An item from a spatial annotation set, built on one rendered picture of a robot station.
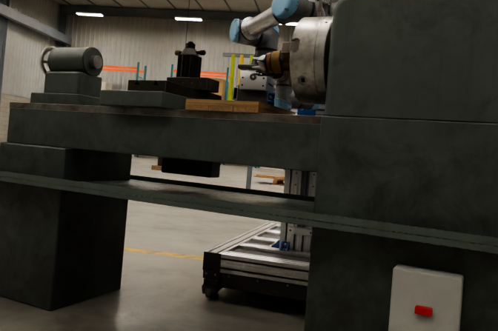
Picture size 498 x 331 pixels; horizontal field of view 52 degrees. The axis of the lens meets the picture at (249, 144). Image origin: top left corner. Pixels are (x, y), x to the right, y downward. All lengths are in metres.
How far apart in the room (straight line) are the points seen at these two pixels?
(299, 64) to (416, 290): 0.81
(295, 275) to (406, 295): 0.98
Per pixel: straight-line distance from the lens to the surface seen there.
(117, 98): 2.03
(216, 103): 1.83
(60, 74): 2.48
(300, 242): 2.71
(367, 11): 1.65
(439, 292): 1.50
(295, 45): 1.77
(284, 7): 2.19
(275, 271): 2.43
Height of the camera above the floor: 0.73
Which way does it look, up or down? 1 degrees up
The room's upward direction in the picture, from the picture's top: 5 degrees clockwise
